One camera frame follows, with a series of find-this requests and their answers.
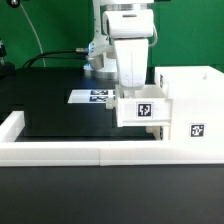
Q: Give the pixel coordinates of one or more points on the black stand left edge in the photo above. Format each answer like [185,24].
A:
[6,68]

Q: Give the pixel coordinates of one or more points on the white drawer cabinet box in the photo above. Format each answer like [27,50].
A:
[197,95]

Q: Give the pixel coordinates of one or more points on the white drawer tray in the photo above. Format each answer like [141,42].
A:
[159,132]
[149,107]

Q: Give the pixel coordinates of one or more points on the white front drawer tray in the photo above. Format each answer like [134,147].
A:
[159,132]

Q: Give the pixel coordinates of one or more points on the white marker tag sheet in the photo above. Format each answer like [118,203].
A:
[84,96]

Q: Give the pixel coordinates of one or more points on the white U-shaped border frame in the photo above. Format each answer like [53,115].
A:
[100,153]

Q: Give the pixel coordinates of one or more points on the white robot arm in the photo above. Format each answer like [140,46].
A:
[124,31]

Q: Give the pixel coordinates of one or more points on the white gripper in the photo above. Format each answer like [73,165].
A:
[131,59]

